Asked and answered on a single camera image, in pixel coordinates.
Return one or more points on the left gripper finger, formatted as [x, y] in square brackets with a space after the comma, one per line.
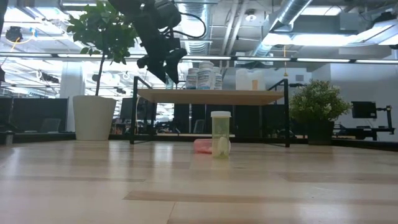
[174, 63]
[159, 70]

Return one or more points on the white labelled medicine bottle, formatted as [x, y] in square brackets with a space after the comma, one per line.
[191, 79]
[218, 81]
[205, 77]

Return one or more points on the yellow translucent pill vial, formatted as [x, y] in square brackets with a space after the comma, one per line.
[220, 133]

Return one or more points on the pink translucent pill vial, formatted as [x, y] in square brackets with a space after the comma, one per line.
[202, 146]

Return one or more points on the tall green leafy plant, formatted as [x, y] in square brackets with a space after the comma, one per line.
[105, 31]

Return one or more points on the dark office partition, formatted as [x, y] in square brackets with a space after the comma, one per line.
[28, 115]

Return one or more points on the black hanging ceiling device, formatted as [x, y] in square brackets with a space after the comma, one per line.
[14, 33]

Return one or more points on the small bushy green plant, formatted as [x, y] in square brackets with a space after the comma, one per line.
[317, 102]

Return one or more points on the black office monitor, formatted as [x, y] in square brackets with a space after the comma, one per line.
[363, 109]

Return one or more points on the silver spiral ceiling duct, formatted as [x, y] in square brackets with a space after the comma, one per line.
[196, 45]

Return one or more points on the wooden shelf black metal frame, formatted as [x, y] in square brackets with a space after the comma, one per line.
[211, 97]

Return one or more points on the silver slanted ceiling duct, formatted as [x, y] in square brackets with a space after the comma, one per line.
[289, 12]

